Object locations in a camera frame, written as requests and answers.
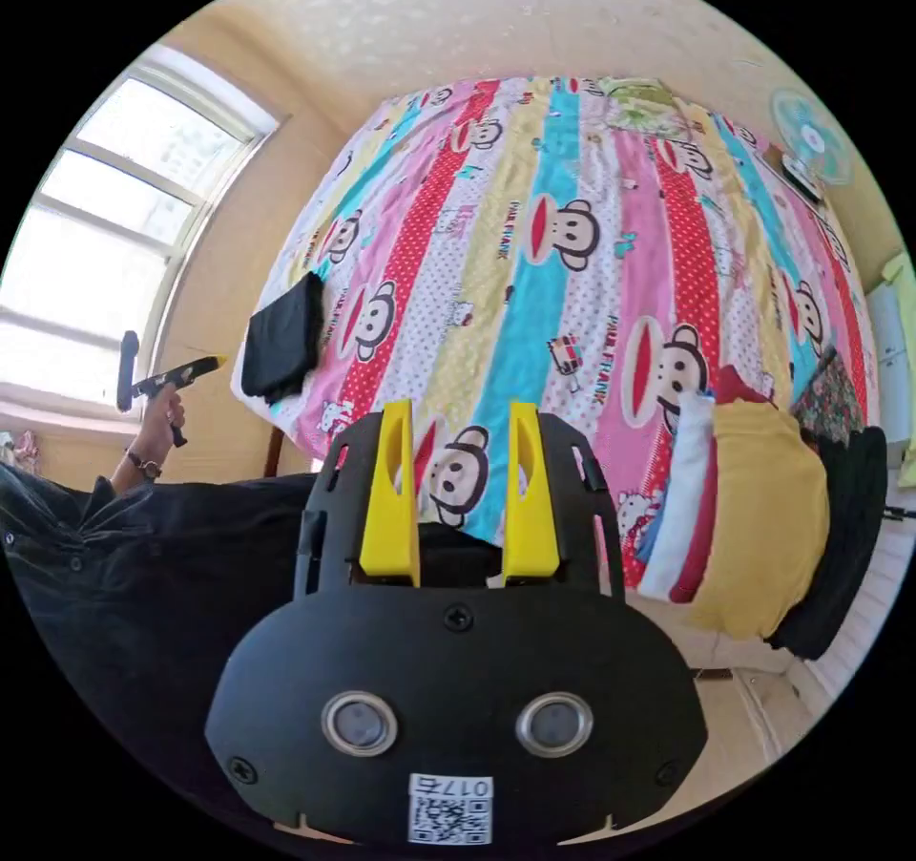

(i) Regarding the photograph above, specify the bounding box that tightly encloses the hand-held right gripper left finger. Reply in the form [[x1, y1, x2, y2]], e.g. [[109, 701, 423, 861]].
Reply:
[[358, 399, 423, 589]]

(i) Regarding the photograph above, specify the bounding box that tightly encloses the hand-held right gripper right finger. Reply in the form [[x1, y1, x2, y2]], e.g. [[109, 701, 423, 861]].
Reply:
[[500, 401, 560, 586]]

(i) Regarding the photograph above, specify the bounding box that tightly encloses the person's left hand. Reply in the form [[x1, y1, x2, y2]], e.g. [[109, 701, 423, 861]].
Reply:
[[139, 382, 188, 452]]

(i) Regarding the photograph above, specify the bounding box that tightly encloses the black garment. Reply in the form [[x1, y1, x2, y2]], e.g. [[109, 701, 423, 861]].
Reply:
[[239, 270, 327, 407]]

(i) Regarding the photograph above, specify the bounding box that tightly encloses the window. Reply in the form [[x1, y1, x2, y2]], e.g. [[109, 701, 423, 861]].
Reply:
[[0, 43, 291, 422]]

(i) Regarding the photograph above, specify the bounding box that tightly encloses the pile of clothes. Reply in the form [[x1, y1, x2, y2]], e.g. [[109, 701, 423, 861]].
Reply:
[[635, 345, 890, 662]]

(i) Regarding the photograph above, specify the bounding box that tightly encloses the bed with striped cartoon sheet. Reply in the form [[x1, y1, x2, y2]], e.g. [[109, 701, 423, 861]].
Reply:
[[230, 75, 876, 594]]

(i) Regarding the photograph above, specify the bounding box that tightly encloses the white cupboard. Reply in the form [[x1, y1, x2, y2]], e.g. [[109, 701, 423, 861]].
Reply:
[[864, 250, 916, 490]]

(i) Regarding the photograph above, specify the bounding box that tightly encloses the green floral pillow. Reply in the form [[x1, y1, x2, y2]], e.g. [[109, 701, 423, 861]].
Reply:
[[599, 76, 694, 140]]

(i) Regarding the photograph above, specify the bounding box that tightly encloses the teal electric fan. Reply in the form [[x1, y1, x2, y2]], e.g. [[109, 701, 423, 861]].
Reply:
[[768, 87, 857, 205]]

